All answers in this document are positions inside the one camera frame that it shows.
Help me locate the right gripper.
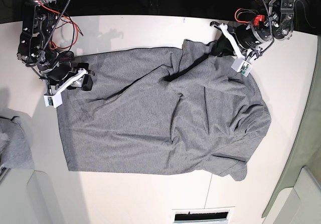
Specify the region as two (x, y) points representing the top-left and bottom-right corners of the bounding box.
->
(37, 52), (93, 91)

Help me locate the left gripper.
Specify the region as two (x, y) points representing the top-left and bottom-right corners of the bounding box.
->
(213, 20), (274, 57)

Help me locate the grey t-shirt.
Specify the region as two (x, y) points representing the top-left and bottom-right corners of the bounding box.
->
(57, 40), (271, 181)

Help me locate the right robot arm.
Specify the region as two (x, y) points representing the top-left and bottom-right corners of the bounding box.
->
(17, 0), (94, 94)

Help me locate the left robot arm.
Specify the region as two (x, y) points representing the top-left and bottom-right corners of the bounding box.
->
(210, 0), (296, 59)

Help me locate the grey shirt pile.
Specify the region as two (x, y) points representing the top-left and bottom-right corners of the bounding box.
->
(1, 116), (34, 169)

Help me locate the grey bin left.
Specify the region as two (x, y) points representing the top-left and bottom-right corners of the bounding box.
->
(1, 169), (53, 223)

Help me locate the grey bin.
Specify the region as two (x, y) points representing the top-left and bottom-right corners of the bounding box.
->
(260, 166), (321, 224)
(1, 169), (53, 223)

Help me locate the grey bin right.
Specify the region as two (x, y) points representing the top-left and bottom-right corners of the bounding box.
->
(260, 166), (321, 224)

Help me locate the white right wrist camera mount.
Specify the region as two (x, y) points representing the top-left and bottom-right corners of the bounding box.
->
(43, 68), (95, 108)

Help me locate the orange cable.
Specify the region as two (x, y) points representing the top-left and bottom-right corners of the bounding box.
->
(24, 0), (85, 51)

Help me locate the table cable slot grommet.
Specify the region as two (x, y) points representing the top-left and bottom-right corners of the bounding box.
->
(171, 207), (235, 224)

